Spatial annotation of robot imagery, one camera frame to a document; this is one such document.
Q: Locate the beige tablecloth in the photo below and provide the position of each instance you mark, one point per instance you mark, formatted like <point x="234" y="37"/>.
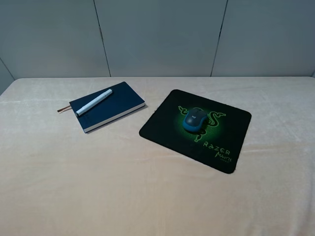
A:
<point x="56" y="180"/>

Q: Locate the black and teal computer mouse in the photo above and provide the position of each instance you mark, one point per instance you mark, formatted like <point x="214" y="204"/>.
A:
<point x="194" y="120"/>

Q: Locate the dark blue notebook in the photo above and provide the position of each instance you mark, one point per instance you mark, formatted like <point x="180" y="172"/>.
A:
<point x="123" y="101"/>

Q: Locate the white marker pen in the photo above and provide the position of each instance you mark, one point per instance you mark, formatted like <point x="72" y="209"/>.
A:
<point x="93" y="102"/>

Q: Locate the black green Razer mouse pad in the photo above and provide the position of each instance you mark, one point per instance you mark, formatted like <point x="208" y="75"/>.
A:
<point x="217" y="143"/>

